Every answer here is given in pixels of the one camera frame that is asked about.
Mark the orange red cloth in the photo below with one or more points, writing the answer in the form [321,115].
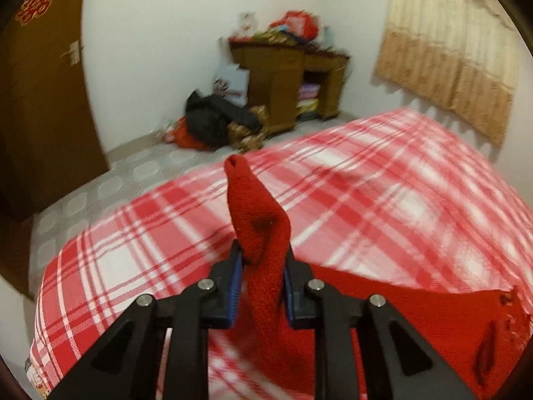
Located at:
[183,137]

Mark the white greeting card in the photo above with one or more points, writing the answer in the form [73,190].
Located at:
[246,23]

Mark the red plastic bag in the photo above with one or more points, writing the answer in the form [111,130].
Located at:
[295,25]

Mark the red white plaid bed sheet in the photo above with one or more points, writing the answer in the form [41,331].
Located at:
[374,196]

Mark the stack of folded colourful cloths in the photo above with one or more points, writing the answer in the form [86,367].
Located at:
[309,98]

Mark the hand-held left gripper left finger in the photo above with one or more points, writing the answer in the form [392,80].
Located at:
[234,291]

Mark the white paper bag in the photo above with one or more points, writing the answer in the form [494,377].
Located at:
[233,81]

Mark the brown wooden desk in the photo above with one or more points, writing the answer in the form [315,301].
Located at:
[283,83]

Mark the brown patterned cloth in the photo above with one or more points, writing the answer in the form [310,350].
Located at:
[247,135]

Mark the red paper door decoration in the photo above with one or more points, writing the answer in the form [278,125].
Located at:
[35,2]

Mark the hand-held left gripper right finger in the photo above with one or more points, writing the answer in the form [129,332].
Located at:
[289,300]

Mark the red fleece towel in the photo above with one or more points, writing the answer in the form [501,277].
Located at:
[258,216]

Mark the beige patterned curtain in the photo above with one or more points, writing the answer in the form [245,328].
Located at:
[449,50]

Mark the brown wooden door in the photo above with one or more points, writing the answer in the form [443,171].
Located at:
[46,112]

